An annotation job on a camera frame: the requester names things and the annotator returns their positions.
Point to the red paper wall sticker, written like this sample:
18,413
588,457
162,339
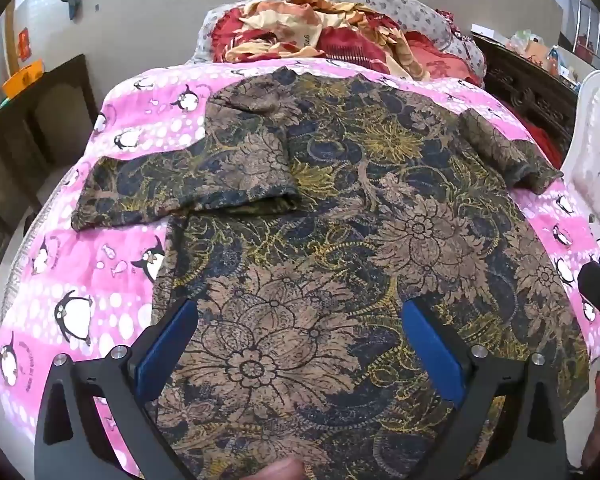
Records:
24,45

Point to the pile of small packets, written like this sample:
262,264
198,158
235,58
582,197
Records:
540,52

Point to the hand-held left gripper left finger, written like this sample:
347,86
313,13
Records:
172,345

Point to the red and gold floral quilt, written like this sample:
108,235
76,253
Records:
340,35

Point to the dark wooden cabinet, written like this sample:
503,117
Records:
35,145

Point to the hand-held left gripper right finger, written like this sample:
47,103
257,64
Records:
430,350

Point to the orange box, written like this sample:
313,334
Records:
24,79

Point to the red cloth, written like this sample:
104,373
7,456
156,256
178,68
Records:
542,145

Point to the brown floral patterned shirt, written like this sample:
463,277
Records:
330,240

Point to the person's left hand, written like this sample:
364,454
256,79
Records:
285,470

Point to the grey floral pillow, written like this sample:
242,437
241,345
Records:
405,7

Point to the pink penguin print blanket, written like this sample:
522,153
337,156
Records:
80,260

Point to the dark carved wooden headboard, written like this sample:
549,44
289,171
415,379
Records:
525,90

